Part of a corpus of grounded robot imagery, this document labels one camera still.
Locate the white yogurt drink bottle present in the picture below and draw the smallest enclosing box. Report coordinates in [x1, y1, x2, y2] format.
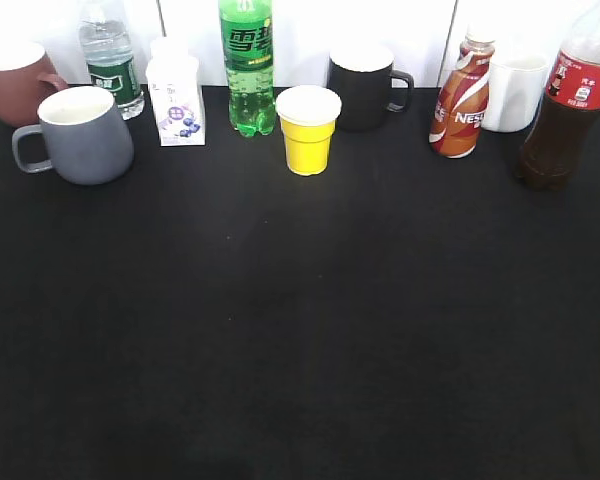
[146, 37, 206, 147]

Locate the yellow paper cup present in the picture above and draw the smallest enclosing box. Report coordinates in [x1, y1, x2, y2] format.
[276, 85, 342, 176]

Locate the brown nescafe coffee bottle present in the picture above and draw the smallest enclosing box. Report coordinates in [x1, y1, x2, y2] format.
[428, 22, 495, 159]

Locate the white ceramic mug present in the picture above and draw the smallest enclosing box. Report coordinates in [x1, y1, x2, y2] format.
[481, 53, 549, 133]

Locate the clear water bottle green label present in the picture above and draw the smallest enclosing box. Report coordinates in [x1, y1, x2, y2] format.
[78, 0, 145, 120]

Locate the cola bottle red label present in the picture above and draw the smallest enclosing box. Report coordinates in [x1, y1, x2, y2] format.
[515, 1, 600, 190]

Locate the grey ceramic mug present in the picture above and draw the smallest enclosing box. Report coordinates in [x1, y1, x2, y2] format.
[11, 86, 134, 186]

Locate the black ceramic mug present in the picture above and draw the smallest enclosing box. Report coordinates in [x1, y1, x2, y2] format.
[327, 42, 415, 132]

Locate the brown ceramic mug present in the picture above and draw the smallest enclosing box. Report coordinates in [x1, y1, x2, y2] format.
[0, 41, 69, 128]

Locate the green sprite bottle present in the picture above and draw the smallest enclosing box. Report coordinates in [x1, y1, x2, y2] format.
[218, 1, 276, 137]

